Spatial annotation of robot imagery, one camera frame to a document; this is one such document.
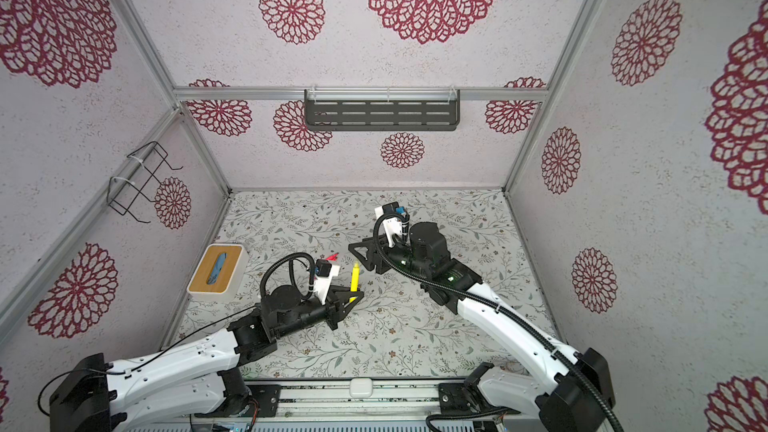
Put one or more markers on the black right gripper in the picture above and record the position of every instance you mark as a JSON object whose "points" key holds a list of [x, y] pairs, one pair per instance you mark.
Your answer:
{"points": [[375, 258]]}

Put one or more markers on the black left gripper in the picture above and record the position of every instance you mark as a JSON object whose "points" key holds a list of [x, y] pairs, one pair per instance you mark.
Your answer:
{"points": [[335, 306]]}

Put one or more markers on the yellow highlighter pen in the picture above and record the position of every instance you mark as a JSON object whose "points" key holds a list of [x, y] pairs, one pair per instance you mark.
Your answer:
{"points": [[354, 283]]}

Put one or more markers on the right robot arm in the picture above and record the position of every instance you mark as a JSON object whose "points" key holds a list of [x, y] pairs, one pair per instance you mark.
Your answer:
{"points": [[563, 388]]}

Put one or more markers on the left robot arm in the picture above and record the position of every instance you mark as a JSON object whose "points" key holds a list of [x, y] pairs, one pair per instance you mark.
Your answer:
{"points": [[199, 377]]}

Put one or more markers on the small white box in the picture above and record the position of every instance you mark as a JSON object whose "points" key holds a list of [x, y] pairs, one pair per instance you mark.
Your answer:
{"points": [[361, 388]]}

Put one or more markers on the white wooden-top tissue box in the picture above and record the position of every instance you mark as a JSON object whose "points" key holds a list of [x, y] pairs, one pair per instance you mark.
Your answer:
{"points": [[219, 273]]}

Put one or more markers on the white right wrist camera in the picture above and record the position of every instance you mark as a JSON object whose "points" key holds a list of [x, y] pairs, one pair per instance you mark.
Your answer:
{"points": [[395, 228]]}

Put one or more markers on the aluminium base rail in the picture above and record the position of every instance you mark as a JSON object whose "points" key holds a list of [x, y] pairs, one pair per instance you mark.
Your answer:
{"points": [[336, 399]]}

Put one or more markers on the dark metal wall shelf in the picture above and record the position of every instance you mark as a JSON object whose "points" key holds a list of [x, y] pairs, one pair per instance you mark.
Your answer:
{"points": [[386, 112]]}

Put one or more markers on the black wire wall rack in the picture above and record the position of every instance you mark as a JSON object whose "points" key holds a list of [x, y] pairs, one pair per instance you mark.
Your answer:
{"points": [[124, 191]]}

